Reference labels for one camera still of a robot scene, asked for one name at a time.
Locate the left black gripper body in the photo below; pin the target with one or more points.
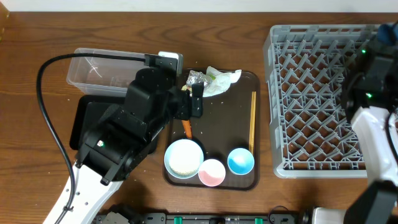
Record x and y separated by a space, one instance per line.
179 103

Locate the light blue rice bowl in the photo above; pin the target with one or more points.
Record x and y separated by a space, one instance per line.
183 158

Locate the small blue bowl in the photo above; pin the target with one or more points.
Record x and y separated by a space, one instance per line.
240 161

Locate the pink cup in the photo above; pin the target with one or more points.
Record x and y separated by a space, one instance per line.
212 172

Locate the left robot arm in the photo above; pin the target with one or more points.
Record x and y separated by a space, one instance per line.
120 141

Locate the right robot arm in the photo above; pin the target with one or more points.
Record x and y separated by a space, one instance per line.
376 131

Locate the grey dishwasher rack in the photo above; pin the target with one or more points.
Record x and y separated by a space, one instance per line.
305 68

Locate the foil snack wrapper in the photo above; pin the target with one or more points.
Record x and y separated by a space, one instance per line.
195 77

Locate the crumpled white napkin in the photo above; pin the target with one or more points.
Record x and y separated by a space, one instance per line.
221 82

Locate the orange carrot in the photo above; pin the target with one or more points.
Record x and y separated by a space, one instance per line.
187 128

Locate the clear plastic bin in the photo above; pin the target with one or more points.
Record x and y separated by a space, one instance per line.
104 76

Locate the wooden chopstick right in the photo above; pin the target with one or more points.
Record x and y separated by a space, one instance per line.
253 121

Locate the brown plastic serving tray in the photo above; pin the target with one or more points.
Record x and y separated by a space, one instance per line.
228 122

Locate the black plastic bin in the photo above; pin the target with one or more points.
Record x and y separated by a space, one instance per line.
89 112

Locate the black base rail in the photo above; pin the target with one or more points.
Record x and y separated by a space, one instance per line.
125 214

